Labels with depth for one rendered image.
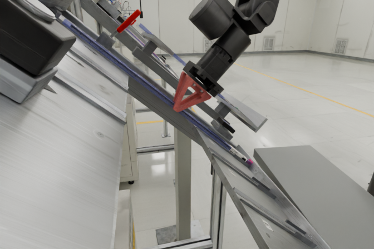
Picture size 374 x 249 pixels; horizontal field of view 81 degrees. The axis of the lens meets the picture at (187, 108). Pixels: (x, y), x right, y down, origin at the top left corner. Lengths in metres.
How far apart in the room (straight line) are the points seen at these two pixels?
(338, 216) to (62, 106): 0.69
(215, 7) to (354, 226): 0.61
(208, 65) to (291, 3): 9.45
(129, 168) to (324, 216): 1.17
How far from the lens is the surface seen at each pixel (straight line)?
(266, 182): 0.55
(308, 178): 0.84
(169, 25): 8.02
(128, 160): 1.54
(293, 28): 9.95
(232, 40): 0.45
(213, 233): 0.90
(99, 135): 0.18
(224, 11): 0.44
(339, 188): 0.84
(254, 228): 0.29
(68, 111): 0.18
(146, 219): 1.45
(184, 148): 0.91
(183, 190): 1.03
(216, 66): 0.44
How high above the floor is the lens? 1.06
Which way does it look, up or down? 21 degrees down
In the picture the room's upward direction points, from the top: straight up
